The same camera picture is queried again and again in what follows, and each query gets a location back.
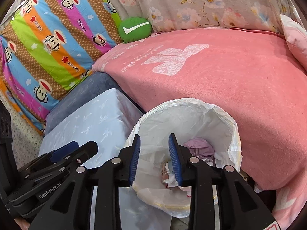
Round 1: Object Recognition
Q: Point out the white lined trash bin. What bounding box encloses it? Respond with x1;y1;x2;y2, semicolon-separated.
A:
125;98;243;218

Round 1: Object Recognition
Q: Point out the person's left hand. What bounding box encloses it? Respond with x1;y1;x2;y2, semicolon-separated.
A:
14;218;30;230

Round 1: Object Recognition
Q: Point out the light blue patterned sheet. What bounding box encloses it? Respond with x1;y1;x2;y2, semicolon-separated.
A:
39;88;172;229

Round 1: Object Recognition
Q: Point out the purple cloth in bin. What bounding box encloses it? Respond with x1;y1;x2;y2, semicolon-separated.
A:
183;138;215;163

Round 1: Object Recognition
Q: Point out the blue-grey velvet cushion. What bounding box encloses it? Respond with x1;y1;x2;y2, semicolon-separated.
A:
45;72;122;135

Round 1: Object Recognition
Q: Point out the colourful monkey print pillow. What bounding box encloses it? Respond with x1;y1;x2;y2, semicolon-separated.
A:
1;0;121;133

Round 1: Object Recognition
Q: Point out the pink bed blanket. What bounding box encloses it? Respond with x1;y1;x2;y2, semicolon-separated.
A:
93;28;306;229

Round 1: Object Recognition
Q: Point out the green check mark cushion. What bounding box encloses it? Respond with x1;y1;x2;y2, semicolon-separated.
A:
118;17;152;43

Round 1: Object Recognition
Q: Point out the grey floral quilt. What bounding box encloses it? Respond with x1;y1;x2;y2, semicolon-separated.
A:
110;0;301;34

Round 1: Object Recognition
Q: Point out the pink small pillow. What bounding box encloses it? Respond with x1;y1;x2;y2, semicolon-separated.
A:
280;14;307;70

